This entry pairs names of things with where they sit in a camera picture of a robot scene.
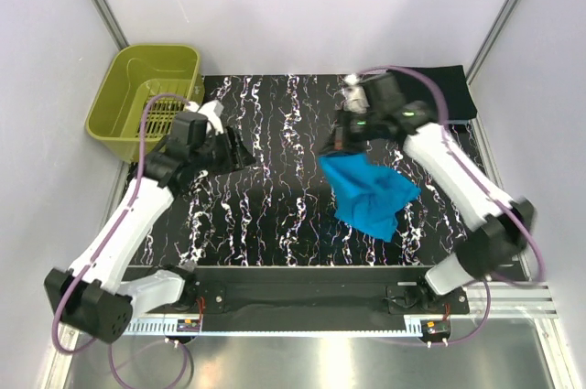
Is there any white slotted cable duct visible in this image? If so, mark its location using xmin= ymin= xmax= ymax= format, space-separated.
xmin=123 ymin=316 xmax=423 ymax=339

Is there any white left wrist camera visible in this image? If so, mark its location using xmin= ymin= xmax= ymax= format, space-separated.
xmin=184 ymin=100 xmax=224 ymax=135

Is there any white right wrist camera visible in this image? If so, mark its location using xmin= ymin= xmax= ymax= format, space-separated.
xmin=343 ymin=73 xmax=370 ymax=114

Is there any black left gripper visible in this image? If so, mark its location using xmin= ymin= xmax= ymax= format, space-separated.
xmin=191 ymin=124 xmax=256 ymax=177

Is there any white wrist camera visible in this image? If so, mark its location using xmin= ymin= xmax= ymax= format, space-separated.
xmin=184 ymin=100 xmax=224 ymax=135
xmin=343 ymin=73 xmax=370 ymax=114

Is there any aluminium frame rail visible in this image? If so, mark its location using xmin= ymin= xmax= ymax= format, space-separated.
xmin=59 ymin=281 xmax=560 ymax=319

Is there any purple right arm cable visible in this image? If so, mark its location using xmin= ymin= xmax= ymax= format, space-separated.
xmin=361 ymin=64 xmax=547 ymax=344

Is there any bright blue t shirt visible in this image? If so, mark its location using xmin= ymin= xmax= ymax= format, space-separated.
xmin=320 ymin=154 xmax=420 ymax=243

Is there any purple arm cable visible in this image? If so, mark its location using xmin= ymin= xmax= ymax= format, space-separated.
xmin=361 ymin=64 xmax=547 ymax=344
xmin=49 ymin=93 xmax=196 ymax=388

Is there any black marbled table mat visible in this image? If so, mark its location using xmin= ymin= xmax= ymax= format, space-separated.
xmin=131 ymin=75 xmax=470 ymax=268

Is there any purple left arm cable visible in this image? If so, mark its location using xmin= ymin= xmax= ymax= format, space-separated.
xmin=49 ymin=93 xmax=196 ymax=388

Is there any olive green plastic basket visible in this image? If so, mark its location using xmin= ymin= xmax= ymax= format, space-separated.
xmin=85 ymin=44 xmax=205 ymax=163

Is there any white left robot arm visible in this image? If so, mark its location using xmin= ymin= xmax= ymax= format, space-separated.
xmin=44 ymin=112 xmax=255 ymax=344

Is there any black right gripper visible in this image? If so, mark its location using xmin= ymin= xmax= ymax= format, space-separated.
xmin=318 ymin=106 xmax=380 ymax=159

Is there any right aluminium corner post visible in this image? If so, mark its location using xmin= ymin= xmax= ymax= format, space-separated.
xmin=465 ymin=0 xmax=522 ymax=84

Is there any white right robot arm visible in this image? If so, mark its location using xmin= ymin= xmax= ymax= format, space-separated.
xmin=320 ymin=69 xmax=535 ymax=313

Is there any folded black t shirt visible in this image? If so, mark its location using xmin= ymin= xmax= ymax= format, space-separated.
xmin=396 ymin=65 xmax=477 ymax=124

